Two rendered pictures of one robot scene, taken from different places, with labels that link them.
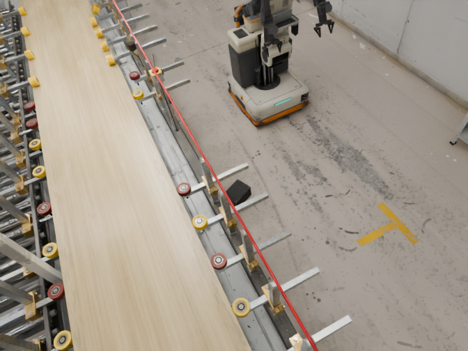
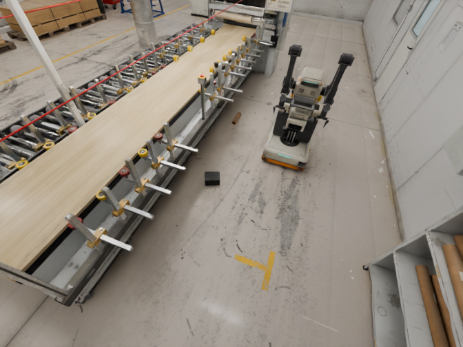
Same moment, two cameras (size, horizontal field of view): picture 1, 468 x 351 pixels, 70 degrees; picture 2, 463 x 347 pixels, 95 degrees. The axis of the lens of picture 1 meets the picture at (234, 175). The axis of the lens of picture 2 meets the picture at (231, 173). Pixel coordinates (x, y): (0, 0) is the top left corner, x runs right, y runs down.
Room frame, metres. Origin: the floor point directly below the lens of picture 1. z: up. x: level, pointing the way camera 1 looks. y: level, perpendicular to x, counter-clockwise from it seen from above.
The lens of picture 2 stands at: (0.23, -1.18, 2.25)
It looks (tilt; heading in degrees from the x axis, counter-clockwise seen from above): 49 degrees down; 33
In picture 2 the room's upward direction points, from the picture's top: 5 degrees clockwise
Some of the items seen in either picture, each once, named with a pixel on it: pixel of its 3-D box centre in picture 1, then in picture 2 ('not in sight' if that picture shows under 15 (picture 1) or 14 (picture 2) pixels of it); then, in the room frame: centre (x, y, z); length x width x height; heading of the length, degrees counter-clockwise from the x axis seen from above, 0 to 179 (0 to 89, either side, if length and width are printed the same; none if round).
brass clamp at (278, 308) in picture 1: (272, 299); (120, 207); (0.46, -0.06, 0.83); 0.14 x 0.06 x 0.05; 17
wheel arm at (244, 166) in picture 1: (215, 180); (177, 145); (1.21, 0.11, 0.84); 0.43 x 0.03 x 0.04; 107
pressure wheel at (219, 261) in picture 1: (219, 264); (125, 175); (0.67, 0.16, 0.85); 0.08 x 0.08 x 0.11
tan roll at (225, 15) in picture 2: not in sight; (242, 18); (4.69, 1.78, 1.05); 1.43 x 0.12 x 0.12; 107
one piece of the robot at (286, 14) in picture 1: (280, 27); (302, 106); (2.46, -0.60, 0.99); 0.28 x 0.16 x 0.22; 107
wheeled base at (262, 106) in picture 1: (267, 90); (287, 146); (2.73, -0.51, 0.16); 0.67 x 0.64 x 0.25; 17
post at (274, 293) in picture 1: (275, 301); (117, 208); (0.44, -0.07, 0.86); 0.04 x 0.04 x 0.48; 17
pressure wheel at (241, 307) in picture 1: (242, 309); (104, 197); (0.43, 0.09, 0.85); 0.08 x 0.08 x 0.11
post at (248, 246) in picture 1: (249, 253); (136, 180); (0.68, 0.00, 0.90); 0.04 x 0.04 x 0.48; 17
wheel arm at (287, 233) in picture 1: (255, 250); (147, 185); (0.73, -0.03, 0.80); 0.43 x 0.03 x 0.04; 107
